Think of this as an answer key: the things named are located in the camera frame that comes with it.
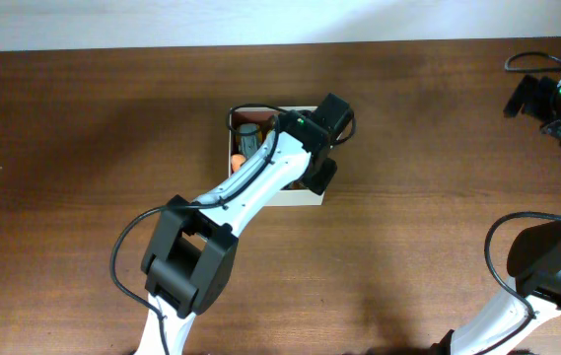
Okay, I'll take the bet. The brown plush capybara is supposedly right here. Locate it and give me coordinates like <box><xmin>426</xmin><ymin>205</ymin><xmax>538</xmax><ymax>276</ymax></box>
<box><xmin>284</xmin><ymin>181</ymin><xmax>306</xmax><ymax>190</ymax></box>

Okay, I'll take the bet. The white cardboard box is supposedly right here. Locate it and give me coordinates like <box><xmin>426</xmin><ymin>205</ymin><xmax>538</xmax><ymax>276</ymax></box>
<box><xmin>227</xmin><ymin>106</ymin><xmax>323</xmax><ymax>207</ymax></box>

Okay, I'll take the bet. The yellow grey toy truck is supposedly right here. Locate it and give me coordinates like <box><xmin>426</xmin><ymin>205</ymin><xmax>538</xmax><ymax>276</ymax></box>
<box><xmin>237</xmin><ymin>123</ymin><xmax>261</xmax><ymax>159</ymax></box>

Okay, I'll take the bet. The yellow plush duck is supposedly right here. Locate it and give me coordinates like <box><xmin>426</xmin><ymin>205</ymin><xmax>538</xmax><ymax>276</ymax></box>
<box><xmin>230</xmin><ymin>154</ymin><xmax>246</xmax><ymax>173</ymax></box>

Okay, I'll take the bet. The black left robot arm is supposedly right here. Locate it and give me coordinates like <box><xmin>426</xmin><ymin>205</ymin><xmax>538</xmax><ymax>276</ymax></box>
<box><xmin>137</xmin><ymin>94</ymin><xmax>356</xmax><ymax>354</ymax></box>

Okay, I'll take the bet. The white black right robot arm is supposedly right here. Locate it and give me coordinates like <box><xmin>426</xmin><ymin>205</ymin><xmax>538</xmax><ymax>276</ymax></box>
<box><xmin>429</xmin><ymin>57</ymin><xmax>561</xmax><ymax>355</ymax></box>

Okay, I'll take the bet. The black right camera cable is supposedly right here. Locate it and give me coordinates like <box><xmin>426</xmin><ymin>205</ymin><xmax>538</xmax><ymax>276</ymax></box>
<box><xmin>482</xmin><ymin>50</ymin><xmax>561</xmax><ymax>355</ymax></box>

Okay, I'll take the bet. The black camera cable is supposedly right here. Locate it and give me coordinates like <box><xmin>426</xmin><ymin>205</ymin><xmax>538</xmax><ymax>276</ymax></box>
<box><xmin>482</xmin><ymin>50</ymin><xmax>561</xmax><ymax>355</ymax></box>
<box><xmin>108</xmin><ymin>102</ymin><xmax>358</xmax><ymax>355</ymax></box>

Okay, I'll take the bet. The black left camera cable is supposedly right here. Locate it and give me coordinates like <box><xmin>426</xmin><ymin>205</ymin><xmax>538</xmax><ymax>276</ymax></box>
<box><xmin>108</xmin><ymin>102</ymin><xmax>358</xmax><ymax>355</ymax></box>

